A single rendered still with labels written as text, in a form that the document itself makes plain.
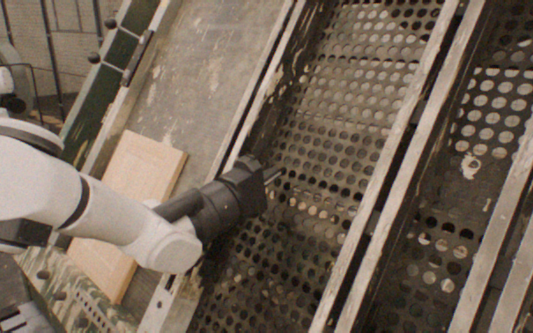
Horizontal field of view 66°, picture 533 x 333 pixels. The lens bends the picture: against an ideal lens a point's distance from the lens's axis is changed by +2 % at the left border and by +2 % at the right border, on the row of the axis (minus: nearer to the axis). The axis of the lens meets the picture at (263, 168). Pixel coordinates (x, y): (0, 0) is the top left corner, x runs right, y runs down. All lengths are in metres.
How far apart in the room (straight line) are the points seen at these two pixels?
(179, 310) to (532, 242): 0.63
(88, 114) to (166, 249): 1.05
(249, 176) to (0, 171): 0.39
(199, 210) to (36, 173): 0.27
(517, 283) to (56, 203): 0.52
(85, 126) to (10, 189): 1.12
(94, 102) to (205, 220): 1.00
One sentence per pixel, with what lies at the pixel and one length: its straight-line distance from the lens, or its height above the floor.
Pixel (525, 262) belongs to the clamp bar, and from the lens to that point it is 0.58.
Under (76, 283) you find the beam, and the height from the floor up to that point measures 0.89.
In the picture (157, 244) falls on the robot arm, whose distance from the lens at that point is 0.58.
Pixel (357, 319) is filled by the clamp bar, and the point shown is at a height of 1.14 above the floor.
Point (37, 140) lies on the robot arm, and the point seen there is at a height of 1.43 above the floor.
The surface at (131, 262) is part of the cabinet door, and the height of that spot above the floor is 0.98.
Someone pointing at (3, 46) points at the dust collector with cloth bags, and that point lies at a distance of 6.77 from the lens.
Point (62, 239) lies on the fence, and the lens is 1.40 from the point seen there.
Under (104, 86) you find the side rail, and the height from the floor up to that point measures 1.32.
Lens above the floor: 1.54
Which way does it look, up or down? 20 degrees down
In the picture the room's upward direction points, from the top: straight up
